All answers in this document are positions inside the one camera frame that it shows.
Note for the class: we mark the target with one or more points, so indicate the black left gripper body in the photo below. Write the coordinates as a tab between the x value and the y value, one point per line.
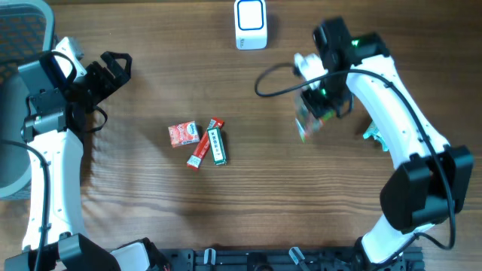
95	77

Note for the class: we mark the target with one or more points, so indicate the green white medicine box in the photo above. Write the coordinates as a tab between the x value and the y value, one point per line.
217	146

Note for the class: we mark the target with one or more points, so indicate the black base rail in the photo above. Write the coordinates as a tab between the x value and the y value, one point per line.
323	259

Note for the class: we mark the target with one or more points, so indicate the dark grey plastic basket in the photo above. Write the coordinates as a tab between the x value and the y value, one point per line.
27	28

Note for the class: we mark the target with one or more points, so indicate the mint green wipes pack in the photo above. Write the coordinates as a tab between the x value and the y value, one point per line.
373	132

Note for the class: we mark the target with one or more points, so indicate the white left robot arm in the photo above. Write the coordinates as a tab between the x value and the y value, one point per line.
61	89

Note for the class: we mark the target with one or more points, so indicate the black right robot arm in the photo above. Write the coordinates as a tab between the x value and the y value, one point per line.
430	181

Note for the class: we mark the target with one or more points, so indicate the red stick sachet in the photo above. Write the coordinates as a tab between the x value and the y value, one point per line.
203	146

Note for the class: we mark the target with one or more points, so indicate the green snack bag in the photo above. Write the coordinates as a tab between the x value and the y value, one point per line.
306	122

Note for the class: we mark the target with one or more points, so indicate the white barcode scanner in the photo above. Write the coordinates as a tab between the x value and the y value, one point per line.
250	20

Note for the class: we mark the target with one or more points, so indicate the red tissue pack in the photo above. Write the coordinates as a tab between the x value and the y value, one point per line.
183	134

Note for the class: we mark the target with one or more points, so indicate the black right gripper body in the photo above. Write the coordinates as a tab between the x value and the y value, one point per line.
316	104

